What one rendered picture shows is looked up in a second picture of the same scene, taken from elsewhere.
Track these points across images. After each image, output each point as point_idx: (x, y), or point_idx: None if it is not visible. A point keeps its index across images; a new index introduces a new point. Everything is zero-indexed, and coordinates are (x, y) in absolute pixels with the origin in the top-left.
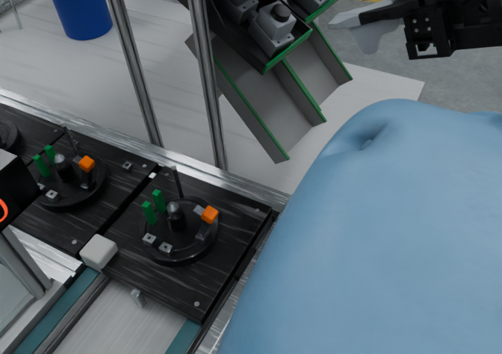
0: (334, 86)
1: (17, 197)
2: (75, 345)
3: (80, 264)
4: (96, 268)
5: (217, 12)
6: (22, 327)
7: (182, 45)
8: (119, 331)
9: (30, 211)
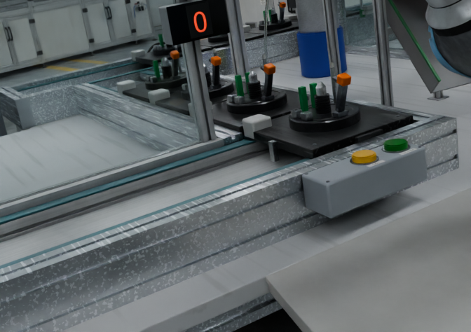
0: None
1: (214, 23)
2: (215, 174)
3: (240, 133)
4: (251, 133)
5: None
6: (186, 150)
7: (404, 80)
8: (251, 172)
9: (219, 113)
